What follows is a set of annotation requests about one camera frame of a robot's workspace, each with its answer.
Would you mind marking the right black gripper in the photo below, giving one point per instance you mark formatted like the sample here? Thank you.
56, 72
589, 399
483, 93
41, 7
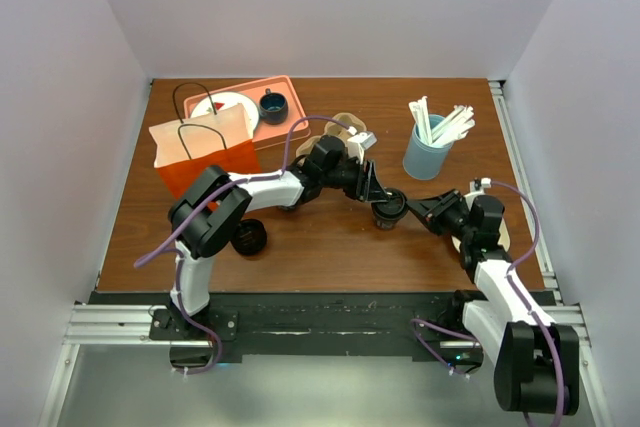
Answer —
433, 209

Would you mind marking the pink plastic tray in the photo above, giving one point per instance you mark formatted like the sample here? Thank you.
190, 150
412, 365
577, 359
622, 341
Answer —
234, 119

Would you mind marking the black cup lid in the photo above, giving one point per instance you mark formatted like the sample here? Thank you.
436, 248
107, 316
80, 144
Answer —
250, 237
394, 208

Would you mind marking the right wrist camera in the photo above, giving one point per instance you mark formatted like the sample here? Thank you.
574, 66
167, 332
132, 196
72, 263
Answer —
478, 186

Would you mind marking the light blue straw holder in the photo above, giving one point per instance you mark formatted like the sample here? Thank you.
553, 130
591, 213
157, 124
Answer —
422, 161

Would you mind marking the dark blue ceramic cup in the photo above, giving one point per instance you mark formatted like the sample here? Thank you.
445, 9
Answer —
273, 107

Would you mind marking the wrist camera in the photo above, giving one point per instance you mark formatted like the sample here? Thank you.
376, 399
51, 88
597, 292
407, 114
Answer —
478, 186
359, 142

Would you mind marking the dark coffee cup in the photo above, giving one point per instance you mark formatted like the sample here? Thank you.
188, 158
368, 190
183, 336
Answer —
288, 208
384, 223

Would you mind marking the black cup lid on table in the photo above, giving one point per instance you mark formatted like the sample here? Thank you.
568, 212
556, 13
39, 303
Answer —
250, 237

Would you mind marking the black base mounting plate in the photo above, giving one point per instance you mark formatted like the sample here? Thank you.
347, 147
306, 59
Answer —
349, 324

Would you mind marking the aluminium frame rail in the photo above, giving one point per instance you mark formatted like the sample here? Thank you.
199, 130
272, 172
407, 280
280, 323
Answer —
541, 252

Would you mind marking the white wrapped straws bundle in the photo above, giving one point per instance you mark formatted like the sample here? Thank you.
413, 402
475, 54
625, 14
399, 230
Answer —
439, 133

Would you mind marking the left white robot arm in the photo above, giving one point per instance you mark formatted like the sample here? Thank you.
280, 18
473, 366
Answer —
206, 218

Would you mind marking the white panda dish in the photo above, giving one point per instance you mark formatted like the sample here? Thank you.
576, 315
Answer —
503, 241

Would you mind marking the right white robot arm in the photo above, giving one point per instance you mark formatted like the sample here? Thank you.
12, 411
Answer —
535, 358

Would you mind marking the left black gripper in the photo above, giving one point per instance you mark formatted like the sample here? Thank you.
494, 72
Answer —
364, 189

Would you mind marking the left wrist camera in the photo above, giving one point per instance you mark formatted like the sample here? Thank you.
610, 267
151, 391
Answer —
359, 142

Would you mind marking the white plate with strawberry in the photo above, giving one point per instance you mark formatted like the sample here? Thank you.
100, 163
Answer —
225, 100

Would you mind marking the orange paper bag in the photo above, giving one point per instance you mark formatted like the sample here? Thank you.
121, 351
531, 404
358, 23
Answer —
178, 149

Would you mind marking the cardboard cup carrier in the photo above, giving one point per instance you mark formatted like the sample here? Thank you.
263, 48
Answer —
345, 122

